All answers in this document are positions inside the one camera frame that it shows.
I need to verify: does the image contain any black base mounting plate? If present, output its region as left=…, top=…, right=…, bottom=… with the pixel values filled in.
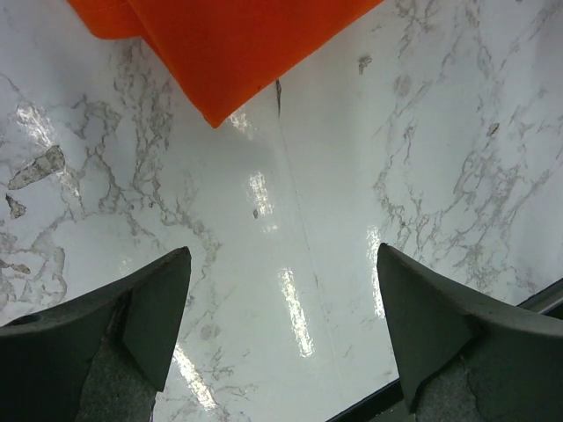
left=323, top=276, right=563, bottom=422

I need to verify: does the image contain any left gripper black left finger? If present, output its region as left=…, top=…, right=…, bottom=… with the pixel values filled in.
left=1, top=247, right=191, bottom=421

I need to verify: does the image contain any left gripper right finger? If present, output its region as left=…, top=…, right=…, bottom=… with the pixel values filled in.
left=377, top=244, right=562, bottom=421

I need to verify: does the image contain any orange t shirt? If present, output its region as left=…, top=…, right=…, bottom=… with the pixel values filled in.
left=70, top=0, right=381, bottom=127

